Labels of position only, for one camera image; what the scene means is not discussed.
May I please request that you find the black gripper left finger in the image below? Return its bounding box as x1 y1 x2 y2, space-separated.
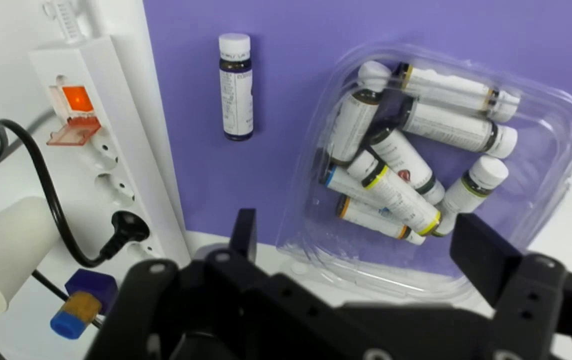
231 209 256 260

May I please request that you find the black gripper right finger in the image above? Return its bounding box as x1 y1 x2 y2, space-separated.
451 215 523 307

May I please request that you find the clear plastic box with lid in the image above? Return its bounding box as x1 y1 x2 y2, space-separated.
192 42 572 307

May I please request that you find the white tube outside box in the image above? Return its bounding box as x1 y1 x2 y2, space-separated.
219 32 254 140

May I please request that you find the white tube right side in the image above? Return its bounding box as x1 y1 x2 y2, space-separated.
435 157 511 237

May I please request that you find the white tube middle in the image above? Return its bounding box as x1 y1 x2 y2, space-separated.
401 101 518 158

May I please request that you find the white tube left upright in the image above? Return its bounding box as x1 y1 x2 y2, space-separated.
327 90 383 162

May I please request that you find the purple mat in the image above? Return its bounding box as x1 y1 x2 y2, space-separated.
145 0 572 273

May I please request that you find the white power strip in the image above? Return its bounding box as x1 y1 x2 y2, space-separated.
30 37 190 267

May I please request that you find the blue and yellow block toy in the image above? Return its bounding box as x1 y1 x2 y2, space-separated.
50 270 119 341

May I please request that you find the white tube top of pile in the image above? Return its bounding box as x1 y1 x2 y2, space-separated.
395 63 523 123

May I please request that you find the white paper cup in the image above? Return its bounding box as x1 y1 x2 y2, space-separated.
0 199 60 314

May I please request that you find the black plug with cable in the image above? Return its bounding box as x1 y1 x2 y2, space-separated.
0 118 150 301

